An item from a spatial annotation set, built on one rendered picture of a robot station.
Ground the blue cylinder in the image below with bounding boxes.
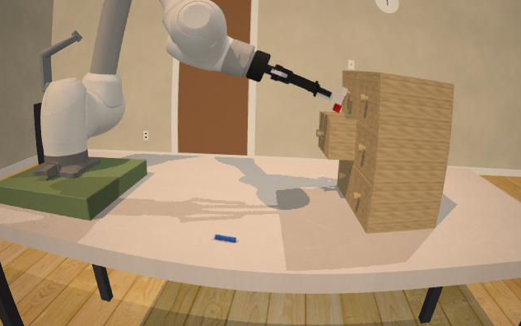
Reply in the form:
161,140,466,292
214,235,237,243

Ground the small wooden chest of drawers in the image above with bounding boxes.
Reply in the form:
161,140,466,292
337,70,454,234

